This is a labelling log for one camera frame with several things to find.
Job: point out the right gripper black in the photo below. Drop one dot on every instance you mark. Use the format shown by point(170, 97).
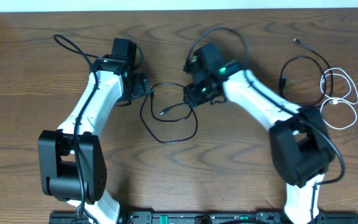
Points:
point(192, 99)

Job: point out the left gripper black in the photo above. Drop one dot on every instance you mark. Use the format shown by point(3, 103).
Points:
point(143, 86)

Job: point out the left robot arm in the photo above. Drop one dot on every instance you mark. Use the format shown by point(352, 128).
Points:
point(72, 166)

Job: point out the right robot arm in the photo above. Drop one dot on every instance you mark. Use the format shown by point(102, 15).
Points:
point(300, 147)

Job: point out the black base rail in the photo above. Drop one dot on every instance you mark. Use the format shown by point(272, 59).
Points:
point(143, 217)

